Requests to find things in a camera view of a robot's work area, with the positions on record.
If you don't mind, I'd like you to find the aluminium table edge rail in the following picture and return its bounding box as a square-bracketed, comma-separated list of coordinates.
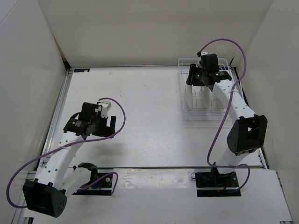
[11, 60, 73, 224]

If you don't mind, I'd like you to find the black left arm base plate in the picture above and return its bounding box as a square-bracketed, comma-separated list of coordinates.
[73, 171, 119, 196]

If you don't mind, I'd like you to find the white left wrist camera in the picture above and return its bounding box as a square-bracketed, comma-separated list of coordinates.
[95, 100, 111, 118]

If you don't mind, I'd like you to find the white wire dish rack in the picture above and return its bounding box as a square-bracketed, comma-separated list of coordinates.
[178, 58, 226, 122]

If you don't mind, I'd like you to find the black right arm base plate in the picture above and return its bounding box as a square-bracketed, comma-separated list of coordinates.
[190, 172, 241, 197]

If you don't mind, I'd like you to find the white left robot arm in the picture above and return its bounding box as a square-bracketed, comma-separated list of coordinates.
[22, 100, 116, 217]

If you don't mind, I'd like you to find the white plate teal clover design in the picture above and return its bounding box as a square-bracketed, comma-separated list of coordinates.
[185, 84, 193, 111]

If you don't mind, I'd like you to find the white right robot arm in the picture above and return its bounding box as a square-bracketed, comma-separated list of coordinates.
[185, 54, 268, 187]

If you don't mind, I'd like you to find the white plate green red rim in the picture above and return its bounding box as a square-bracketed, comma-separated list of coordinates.
[202, 86, 211, 111]

